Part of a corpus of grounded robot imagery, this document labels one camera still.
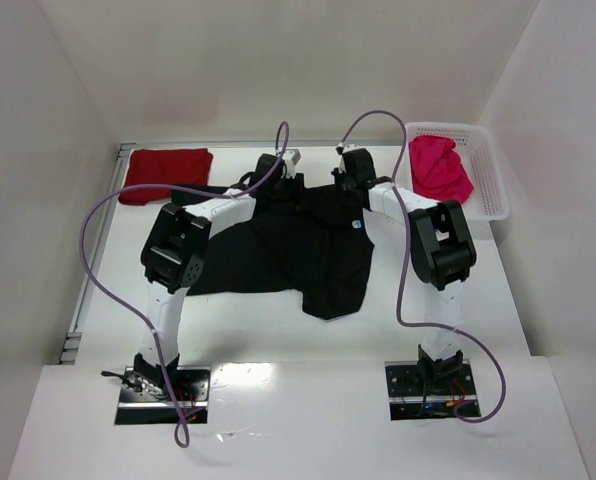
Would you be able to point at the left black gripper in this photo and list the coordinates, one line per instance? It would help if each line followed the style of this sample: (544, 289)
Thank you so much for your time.
(288, 185)

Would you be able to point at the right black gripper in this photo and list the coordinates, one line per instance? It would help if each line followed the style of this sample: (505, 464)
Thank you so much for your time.
(348, 185)

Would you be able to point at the black t-shirt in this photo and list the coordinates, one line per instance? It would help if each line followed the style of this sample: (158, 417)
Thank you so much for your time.
(318, 247)

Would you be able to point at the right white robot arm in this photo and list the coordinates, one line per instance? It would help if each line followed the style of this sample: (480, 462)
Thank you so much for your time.
(439, 249)

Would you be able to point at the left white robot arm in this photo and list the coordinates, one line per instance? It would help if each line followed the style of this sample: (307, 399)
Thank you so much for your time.
(174, 257)

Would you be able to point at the pink t-shirt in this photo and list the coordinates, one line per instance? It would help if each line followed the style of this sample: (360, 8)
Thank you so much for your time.
(437, 170)

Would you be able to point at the folded red t-shirt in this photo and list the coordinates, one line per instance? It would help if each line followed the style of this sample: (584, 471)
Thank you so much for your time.
(173, 166)

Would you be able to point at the white plastic basket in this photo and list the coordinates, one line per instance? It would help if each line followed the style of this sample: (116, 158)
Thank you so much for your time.
(488, 201)

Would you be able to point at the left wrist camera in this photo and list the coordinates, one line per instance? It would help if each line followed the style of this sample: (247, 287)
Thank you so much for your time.
(290, 159)

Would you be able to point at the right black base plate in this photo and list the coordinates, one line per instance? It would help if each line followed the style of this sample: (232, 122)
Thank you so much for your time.
(413, 398)

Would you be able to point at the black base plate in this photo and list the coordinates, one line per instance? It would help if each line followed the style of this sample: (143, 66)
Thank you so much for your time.
(141, 403)
(413, 398)

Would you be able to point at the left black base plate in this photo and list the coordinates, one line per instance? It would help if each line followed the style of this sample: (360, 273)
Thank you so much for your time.
(141, 403)

